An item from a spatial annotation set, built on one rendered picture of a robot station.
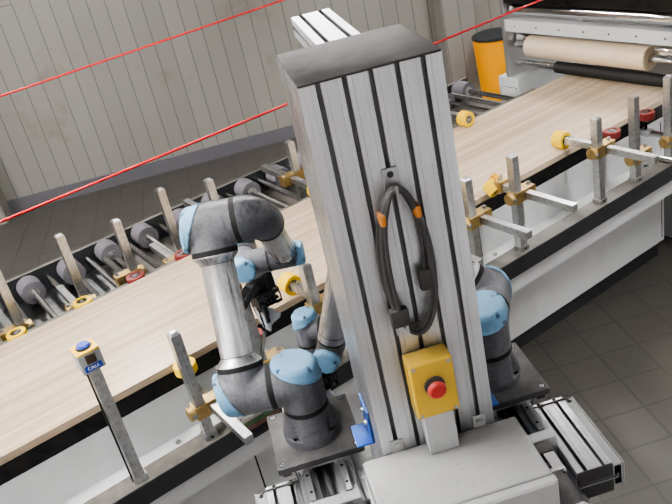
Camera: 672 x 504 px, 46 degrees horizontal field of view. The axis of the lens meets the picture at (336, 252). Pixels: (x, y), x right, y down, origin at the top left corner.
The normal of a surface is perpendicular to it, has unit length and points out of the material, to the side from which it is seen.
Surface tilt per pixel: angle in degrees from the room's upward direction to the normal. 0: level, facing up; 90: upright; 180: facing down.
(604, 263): 90
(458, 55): 90
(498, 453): 0
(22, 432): 0
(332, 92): 90
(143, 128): 90
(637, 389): 0
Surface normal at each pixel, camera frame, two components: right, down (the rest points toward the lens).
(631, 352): -0.20, -0.87
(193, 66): 0.20, 0.43
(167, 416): 0.57, 0.28
